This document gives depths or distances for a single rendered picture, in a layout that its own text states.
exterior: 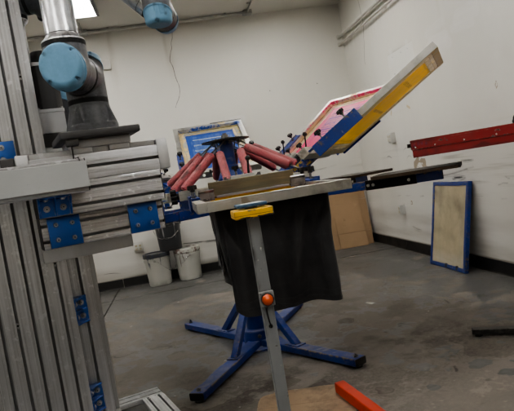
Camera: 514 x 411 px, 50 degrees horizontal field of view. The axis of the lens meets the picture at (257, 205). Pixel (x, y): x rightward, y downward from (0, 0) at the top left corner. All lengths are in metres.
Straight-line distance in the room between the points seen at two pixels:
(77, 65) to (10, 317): 0.78
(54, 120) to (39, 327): 0.66
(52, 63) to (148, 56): 5.36
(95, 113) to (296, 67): 5.51
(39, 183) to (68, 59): 0.33
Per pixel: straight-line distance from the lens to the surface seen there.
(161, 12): 1.57
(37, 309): 1.84
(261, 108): 6.87
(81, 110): 1.68
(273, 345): 1.90
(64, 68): 1.56
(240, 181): 2.59
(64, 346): 1.87
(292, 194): 2.04
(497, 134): 2.93
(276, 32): 7.10
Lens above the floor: 1.05
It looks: 3 degrees down
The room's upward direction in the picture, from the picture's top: 9 degrees counter-clockwise
